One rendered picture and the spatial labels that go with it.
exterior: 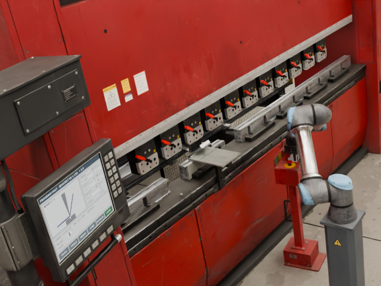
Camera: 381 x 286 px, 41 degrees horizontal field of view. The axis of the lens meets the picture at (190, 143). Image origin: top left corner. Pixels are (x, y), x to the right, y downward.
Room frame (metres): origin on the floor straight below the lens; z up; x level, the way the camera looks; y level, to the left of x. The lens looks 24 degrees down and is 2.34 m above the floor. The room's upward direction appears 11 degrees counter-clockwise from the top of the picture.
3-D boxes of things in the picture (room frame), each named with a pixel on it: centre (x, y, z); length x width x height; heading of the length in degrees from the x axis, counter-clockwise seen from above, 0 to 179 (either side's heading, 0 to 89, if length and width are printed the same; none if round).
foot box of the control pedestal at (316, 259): (2.94, -0.64, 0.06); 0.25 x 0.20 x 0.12; 56
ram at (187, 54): (3.37, -0.49, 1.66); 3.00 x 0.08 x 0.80; 135
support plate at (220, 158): (2.81, -0.13, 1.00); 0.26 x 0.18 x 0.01; 45
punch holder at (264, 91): (3.46, -0.58, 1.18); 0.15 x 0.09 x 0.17; 135
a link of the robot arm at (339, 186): (2.26, -0.70, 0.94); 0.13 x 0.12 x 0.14; 83
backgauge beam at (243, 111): (3.41, -0.10, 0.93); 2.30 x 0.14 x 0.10; 135
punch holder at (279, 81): (3.60, -0.72, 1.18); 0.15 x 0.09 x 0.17; 135
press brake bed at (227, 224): (3.34, -0.52, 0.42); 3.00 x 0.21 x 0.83; 135
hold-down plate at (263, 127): (3.30, -0.50, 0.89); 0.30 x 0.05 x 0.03; 135
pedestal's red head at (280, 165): (2.96, -0.62, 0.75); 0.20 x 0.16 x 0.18; 146
